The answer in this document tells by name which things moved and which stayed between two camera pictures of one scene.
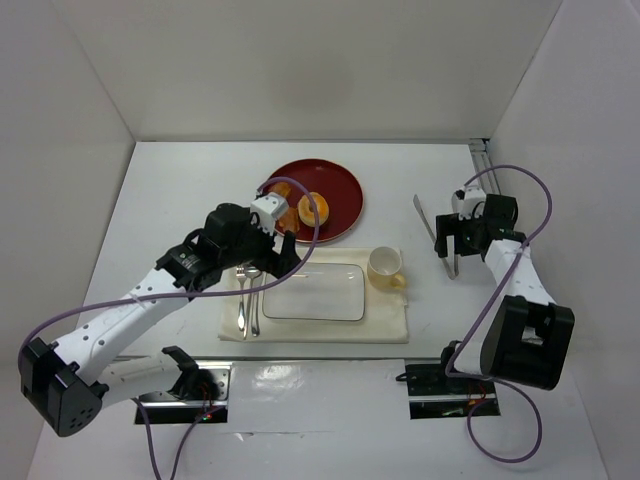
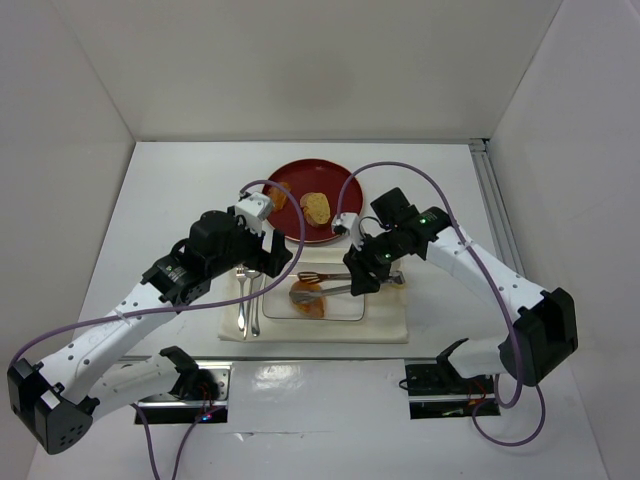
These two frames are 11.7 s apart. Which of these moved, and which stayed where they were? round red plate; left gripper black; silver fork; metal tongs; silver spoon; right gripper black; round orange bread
Moved: right gripper black; round orange bread; metal tongs
Stayed: left gripper black; silver fork; round red plate; silver spoon
